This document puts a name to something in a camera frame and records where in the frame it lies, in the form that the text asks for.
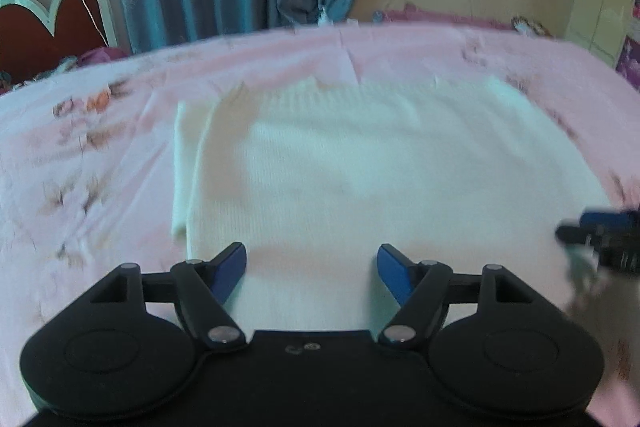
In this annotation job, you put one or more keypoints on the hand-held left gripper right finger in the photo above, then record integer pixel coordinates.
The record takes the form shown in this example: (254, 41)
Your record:
(395, 271)

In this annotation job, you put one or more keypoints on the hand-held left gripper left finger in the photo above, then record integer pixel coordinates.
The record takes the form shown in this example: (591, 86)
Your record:
(229, 271)

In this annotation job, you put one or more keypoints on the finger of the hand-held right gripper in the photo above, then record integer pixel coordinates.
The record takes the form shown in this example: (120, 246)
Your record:
(605, 221)

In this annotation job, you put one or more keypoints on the cream knit sweater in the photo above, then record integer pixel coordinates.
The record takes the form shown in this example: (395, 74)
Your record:
(350, 182)

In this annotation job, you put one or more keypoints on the pink floral bed sheet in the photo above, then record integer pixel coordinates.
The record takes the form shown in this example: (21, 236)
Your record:
(100, 207)

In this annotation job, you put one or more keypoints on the pink printed panel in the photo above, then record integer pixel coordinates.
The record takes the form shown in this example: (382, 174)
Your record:
(631, 57)

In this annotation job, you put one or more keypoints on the checked patterned pillow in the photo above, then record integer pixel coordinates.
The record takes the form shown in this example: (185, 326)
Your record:
(531, 28)

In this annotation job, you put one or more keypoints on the pink pillow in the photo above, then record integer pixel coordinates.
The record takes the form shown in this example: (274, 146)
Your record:
(440, 16)

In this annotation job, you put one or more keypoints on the red heart-shaped headboard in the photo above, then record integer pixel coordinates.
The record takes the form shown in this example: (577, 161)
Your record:
(40, 32)

